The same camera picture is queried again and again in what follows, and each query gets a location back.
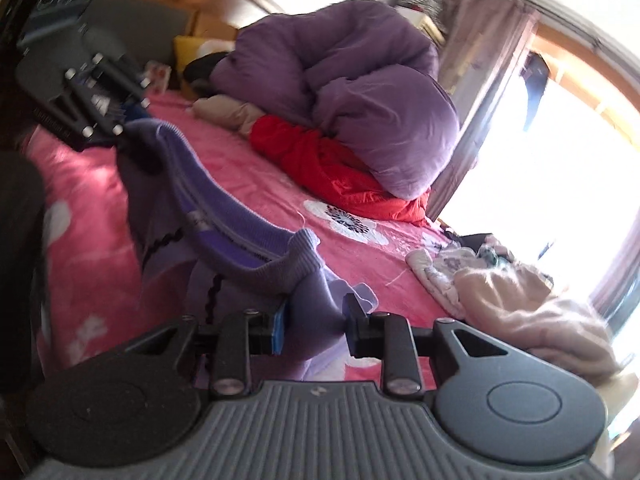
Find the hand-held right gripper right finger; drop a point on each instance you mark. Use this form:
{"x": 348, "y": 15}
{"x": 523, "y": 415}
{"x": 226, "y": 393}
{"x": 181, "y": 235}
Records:
{"x": 354, "y": 335}

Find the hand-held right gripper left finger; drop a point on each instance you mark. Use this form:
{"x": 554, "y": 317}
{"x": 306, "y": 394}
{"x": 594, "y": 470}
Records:
{"x": 279, "y": 330}

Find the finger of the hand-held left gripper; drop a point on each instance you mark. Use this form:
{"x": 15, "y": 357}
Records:
{"x": 102, "y": 115}
{"x": 117, "y": 77}

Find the lavender knit sweater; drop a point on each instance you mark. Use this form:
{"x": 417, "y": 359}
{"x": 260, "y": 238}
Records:
{"x": 225, "y": 245}

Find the small pink box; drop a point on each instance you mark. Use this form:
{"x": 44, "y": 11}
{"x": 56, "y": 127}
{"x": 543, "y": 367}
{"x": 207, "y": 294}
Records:
{"x": 159, "y": 76}

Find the yellow pillow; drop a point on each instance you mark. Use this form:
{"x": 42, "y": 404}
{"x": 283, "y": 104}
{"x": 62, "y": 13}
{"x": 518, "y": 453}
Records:
{"x": 190, "y": 47}

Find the black plush item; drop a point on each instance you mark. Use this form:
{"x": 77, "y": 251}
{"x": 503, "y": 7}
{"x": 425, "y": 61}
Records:
{"x": 202, "y": 70}

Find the white floral garment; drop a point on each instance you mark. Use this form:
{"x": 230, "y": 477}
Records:
{"x": 440, "y": 270}

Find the beige pillow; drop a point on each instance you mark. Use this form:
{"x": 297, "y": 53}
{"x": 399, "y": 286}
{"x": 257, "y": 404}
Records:
{"x": 225, "y": 112}

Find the black garment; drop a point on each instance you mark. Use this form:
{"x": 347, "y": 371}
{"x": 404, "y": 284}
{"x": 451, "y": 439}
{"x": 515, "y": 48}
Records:
{"x": 472, "y": 241}

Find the pink floral blanket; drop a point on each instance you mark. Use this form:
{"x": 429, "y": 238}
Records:
{"x": 250, "y": 180}

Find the red quilt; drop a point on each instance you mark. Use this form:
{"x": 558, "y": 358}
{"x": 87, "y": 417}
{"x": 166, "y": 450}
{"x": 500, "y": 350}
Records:
{"x": 325, "y": 165}

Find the beige fleece sweater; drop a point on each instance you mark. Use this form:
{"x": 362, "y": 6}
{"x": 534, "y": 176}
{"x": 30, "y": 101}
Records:
{"x": 540, "y": 320}

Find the purple puffy pillow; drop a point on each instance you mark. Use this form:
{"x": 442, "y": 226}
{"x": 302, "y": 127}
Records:
{"x": 360, "y": 100}

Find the pale yellow cloth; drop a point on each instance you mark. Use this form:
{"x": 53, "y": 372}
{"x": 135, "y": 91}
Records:
{"x": 620, "y": 405}

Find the pinkish window curtain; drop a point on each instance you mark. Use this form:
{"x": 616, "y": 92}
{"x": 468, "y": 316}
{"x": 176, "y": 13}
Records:
{"x": 480, "y": 60}

